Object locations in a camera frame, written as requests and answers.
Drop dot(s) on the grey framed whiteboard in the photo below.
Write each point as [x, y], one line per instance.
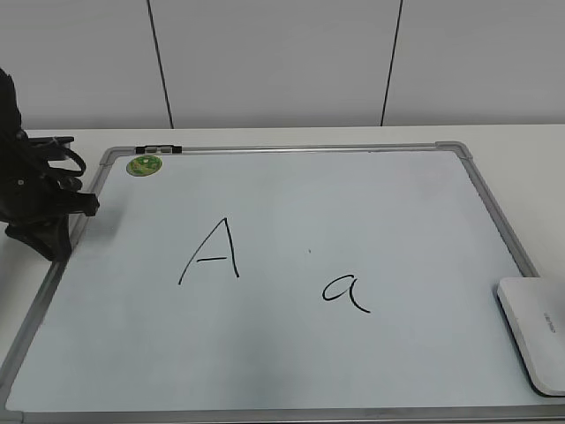
[331, 284]

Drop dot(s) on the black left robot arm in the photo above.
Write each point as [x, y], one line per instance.
[11, 121]

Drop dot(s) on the black grey frame clip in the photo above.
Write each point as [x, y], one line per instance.
[158, 150]

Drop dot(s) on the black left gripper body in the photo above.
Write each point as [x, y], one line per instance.
[40, 180]

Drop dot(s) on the white whiteboard eraser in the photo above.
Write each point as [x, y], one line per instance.
[534, 310]

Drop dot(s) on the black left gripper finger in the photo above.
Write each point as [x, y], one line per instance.
[50, 238]

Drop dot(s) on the round green magnet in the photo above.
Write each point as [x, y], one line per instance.
[144, 166]

